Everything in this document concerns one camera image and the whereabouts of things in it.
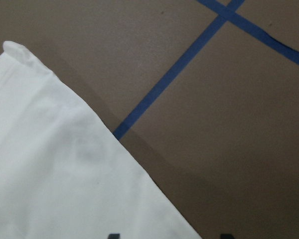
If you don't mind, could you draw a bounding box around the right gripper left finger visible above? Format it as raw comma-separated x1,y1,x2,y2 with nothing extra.
107,233,120,239

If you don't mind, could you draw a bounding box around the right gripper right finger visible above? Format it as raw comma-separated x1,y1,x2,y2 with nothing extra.
220,234,235,239

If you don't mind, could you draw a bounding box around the white long-sleeve printed shirt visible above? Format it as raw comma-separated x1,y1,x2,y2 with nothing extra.
0,41,199,239

